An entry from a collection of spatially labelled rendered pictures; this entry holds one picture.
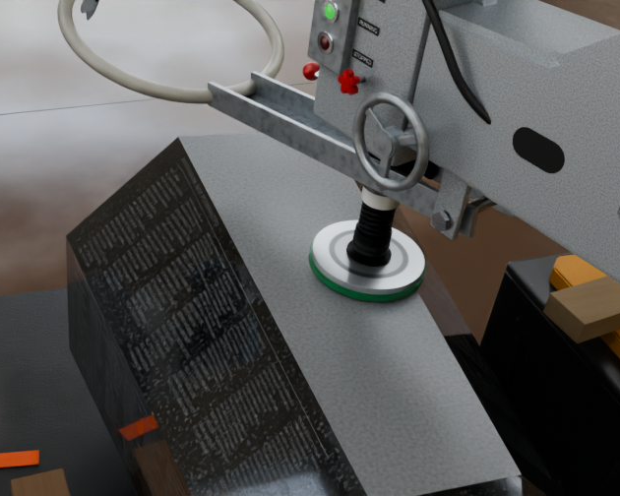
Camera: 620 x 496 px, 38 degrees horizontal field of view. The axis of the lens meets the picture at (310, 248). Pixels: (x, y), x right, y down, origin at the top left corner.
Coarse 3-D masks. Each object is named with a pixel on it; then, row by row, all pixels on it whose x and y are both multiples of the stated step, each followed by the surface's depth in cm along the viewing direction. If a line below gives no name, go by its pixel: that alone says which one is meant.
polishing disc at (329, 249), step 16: (336, 224) 173; (352, 224) 174; (320, 240) 168; (336, 240) 169; (400, 240) 172; (320, 256) 164; (336, 256) 165; (400, 256) 168; (416, 256) 168; (336, 272) 161; (352, 272) 162; (368, 272) 162; (384, 272) 163; (400, 272) 164; (416, 272) 164; (352, 288) 159; (368, 288) 159; (384, 288) 159; (400, 288) 160
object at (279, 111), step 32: (224, 96) 177; (256, 96) 186; (288, 96) 179; (256, 128) 172; (288, 128) 164; (320, 128) 172; (320, 160) 160; (352, 160) 153; (384, 192) 150; (416, 192) 144; (448, 224) 136
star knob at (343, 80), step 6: (348, 72) 135; (342, 78) 136; (348, 78) 135; (354, 78) 134; (360, 78) 137; (342, 84) 136; (348, 84) 135; (354, 84) 135; (342, 90) 137; (348, 90) 136; (354, 90) 135
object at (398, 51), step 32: (416, 0) 125; (448, 0) 126; (480, 0) 128; (384, 32) 132; (416, 32) 127; (320, 64) 145; (352, 64) 139; (384, 64) 134; (416, 64) 129; (320, 96) 147; (352, 96) 141
